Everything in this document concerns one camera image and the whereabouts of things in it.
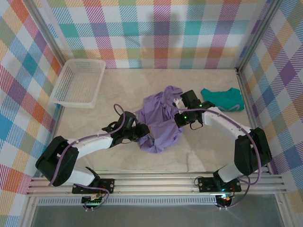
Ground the purple t-shirt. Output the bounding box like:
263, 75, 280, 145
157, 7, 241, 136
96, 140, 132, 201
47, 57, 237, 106
134, 85, 184, 154

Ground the folded teal t-shirt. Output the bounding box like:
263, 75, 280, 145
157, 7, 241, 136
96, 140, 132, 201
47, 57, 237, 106
200, 87, 245, 112

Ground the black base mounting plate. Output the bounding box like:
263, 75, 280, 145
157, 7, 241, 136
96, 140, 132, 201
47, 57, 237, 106
197, 176, 242, 192
72, 178, 116, 195

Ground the small controller circuit board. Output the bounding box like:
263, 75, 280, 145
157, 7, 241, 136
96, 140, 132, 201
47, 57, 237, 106
81, 195, 105, 209
216, 194, 234, 206

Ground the white perforated plastic basket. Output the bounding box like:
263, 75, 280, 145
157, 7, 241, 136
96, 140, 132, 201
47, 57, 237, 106
49, 59, 106, 109

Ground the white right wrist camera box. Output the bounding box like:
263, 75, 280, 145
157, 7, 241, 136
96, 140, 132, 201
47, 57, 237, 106
172, 98, 184, 111

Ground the long aluminium base rail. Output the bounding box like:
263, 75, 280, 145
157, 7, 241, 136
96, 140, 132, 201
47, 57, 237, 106
26, 171, 288, 197

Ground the aluminium side rail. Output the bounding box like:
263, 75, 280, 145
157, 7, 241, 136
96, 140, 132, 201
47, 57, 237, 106
235, 68, 273, 175
53, 104, 65, 138

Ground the grey slotted cable duct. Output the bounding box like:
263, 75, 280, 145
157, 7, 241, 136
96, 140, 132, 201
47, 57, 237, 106
37, 197, 218, 206

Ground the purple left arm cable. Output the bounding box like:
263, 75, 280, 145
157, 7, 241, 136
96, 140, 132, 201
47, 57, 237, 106
48, 104, 126, 211

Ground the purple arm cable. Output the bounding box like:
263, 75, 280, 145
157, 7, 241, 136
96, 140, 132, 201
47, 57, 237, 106
163, 91, 263, 210
48, 104, 126, 211

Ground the aluminium frame post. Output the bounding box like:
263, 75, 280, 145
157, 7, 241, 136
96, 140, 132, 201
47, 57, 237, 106
23, 0, 66, 69
238, 0, 284, 70

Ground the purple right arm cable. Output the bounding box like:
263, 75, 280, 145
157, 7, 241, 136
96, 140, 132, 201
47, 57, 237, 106
163, 91, 263, 210

